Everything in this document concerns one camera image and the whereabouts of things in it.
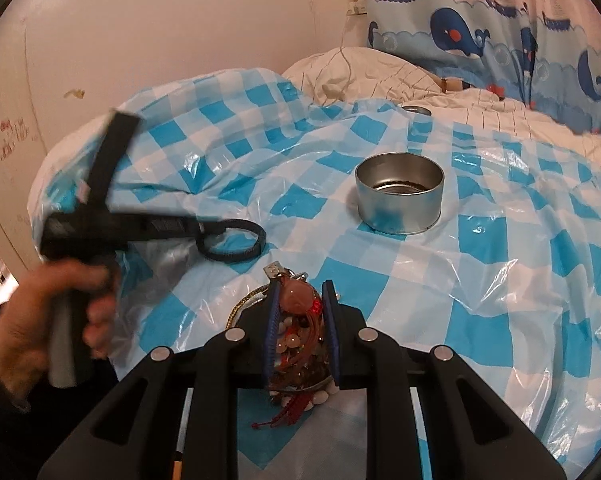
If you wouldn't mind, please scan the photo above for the black round bangle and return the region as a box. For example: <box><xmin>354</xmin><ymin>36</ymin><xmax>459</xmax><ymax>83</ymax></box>
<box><xmin>196</xmin><ymin>219</ymin><xmax>267</xmax><ymax>263</ymax></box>

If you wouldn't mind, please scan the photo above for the pile of mixed jewelry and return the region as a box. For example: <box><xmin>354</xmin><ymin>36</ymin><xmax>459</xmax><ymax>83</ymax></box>
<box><xmin>226</xmin><ymin>261</ymin><xmax>338</xmax><ymax>430</ymax></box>

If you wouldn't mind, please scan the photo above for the red amber pendant bracelet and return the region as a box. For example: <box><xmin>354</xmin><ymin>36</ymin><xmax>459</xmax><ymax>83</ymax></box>
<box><xmin>278</xmin><ymin>276</ymin><xmax>324</xmax><ymax>326</ymax></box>

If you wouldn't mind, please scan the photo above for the person's left hand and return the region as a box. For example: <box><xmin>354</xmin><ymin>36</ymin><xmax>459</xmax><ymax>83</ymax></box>
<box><xmin>0</xmin><ymin>260</ymin><xmax>119</xmax><ymax>401</ymax></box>

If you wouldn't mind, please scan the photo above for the blue white checkered plastic cloth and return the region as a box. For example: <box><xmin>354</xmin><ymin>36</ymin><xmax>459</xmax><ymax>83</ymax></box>
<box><xmin>28</xmin><ymin>70</ymin><xmax>601</xmax><ymax>479</ymax></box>

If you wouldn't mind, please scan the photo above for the round silver metal tin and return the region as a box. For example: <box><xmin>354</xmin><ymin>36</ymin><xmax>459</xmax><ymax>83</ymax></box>
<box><xmin>355</xmin><ymin>152</ymin><xmax>445</xmax><ymax>235</ymax></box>

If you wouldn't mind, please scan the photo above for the white striped duvet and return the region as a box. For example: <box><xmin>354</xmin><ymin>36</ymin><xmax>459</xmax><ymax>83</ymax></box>
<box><xmin>283</xmin><ymin>47</ymin><xmax>601</xmax><ymax>167</ymax></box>

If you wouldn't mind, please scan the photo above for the small silver tin lid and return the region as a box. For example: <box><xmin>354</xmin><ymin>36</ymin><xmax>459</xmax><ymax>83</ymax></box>
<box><xmin>401</xmin><ymin>105</ymin><xmax>431</xmax><ymax>117</ymax></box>

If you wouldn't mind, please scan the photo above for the blue whale print curtain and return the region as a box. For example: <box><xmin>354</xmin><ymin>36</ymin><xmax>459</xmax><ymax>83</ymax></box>
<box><xmin>365</xmin><ymin>0</ymin><xmax>601</xmax><ymax>134</ymax></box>

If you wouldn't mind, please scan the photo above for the white wall socket charger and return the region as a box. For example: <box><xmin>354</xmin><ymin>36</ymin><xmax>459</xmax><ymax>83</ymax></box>
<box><xmin>347</xmin><ymin>0</ymin><xmax>366</xmax><ymax>16</ymax></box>

